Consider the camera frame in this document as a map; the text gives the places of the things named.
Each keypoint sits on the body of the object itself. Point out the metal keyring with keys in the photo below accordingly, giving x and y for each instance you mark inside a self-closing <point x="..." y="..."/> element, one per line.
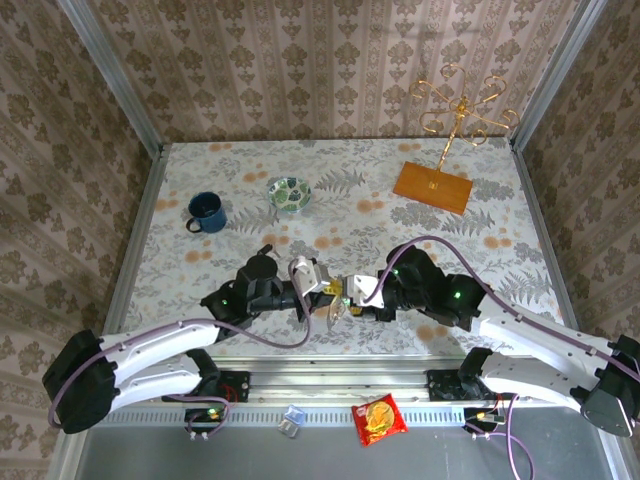
<point x="337" y="314"/>

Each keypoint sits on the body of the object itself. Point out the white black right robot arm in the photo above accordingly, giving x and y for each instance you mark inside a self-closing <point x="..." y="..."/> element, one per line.
<point x="530" y="340"/>

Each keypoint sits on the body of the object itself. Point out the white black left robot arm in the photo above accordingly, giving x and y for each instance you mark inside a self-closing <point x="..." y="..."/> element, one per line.
<point x="150" y="345"/>

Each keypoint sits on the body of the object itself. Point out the dark blue enamel mug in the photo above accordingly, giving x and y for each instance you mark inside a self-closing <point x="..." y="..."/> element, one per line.
<point x="207" y="212"/>

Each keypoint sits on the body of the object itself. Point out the green leaf pattern bowl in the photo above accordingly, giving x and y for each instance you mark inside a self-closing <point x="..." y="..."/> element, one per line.
<point x="290" y="195"/>

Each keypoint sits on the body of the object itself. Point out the gold hook stand wooden base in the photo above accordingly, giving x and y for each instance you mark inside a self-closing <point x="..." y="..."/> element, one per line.
<point x="432" y="187"/>

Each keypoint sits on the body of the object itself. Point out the red snack packet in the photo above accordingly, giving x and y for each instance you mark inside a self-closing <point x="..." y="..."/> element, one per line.
<point x="380" y="420"/>

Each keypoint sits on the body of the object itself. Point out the small clear plastic box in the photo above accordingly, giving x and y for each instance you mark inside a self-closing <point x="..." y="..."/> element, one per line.
<point x="291" y="421"/>

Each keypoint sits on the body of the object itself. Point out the small black connector board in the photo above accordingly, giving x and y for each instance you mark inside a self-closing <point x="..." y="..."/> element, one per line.
<point x="200" y="415"/>
<point x="475" y="416"/>

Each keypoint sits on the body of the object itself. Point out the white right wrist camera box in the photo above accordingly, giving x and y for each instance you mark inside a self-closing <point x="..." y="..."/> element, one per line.
<point x="365" y="290"/>

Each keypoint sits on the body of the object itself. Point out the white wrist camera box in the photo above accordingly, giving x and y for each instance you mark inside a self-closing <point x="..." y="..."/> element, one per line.
<point x="365" y="290"/>
<point x="310" y="277"/>

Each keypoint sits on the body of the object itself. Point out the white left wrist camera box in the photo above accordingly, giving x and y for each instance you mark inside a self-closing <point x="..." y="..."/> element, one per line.
<point x="310" y="277"/>

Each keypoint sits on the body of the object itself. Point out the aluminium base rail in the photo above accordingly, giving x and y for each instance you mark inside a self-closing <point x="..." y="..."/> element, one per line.
<point x="340" y="380"/>

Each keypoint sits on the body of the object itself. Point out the aluminium side rail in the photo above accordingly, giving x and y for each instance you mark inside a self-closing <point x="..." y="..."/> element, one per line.
<point x="139" y="225"/>
<point x="540" y="225"/>

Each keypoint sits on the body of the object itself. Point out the aluminium frame post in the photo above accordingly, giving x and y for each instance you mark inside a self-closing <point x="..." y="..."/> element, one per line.
<point x="560" y="75"/>
<point x="110" y="75"/>

